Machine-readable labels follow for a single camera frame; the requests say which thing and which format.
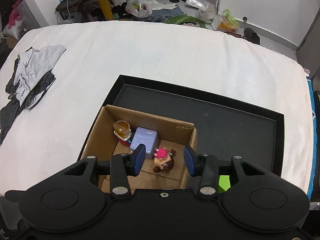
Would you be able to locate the black garment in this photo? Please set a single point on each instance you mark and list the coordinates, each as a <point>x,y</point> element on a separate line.
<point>7,112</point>

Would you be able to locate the black slipper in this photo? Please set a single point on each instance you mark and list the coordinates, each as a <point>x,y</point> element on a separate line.
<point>252,36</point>

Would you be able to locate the blue denim cloth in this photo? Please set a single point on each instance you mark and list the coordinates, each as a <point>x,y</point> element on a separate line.
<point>165,13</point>

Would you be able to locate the green hexagonal cup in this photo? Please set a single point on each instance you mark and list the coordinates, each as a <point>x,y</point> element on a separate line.
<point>224,183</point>

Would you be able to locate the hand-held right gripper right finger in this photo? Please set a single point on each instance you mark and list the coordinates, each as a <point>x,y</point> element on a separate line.
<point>188,160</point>

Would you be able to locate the grey-brown chair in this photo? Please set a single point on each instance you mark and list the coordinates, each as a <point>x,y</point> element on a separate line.
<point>310,42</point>

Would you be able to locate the purple cube toy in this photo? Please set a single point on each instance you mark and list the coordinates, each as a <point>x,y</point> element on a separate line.
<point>145,137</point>

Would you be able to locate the yellow-legged table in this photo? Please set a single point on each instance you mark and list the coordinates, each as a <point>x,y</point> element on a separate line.
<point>103,2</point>

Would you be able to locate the green printed mat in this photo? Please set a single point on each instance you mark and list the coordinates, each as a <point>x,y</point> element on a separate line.
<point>182,20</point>

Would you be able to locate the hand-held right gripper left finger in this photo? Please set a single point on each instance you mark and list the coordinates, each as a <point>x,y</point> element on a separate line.
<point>138,160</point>

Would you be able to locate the pink plush item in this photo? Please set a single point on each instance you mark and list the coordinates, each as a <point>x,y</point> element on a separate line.
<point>15,15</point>

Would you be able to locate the clear plastic bag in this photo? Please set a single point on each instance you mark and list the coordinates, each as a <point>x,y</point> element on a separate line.
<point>206,12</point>

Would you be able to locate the brown-haired doll with pink hat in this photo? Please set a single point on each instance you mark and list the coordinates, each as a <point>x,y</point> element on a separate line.
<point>163,155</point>

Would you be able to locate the black shallow tray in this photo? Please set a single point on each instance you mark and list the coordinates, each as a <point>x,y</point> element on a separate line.
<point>225,130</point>

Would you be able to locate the silver foil bag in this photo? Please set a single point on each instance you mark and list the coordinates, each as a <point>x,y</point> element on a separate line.
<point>196,2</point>

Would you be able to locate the white sack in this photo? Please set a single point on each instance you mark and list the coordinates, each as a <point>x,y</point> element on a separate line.
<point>13,31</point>

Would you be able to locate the brown cardboard box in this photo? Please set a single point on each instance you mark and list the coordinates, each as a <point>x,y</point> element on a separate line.
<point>160,122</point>

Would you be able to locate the blue printed blanket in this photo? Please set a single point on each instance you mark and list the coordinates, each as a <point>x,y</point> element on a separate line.
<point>312,100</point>

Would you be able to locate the green plastic bag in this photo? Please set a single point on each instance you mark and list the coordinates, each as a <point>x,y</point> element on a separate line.
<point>228,17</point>

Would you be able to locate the red figurine with yellow jar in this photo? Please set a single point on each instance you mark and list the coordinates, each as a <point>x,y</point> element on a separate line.
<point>122,128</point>

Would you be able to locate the white plastic bag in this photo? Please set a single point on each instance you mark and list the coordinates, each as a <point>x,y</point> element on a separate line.
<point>140,7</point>

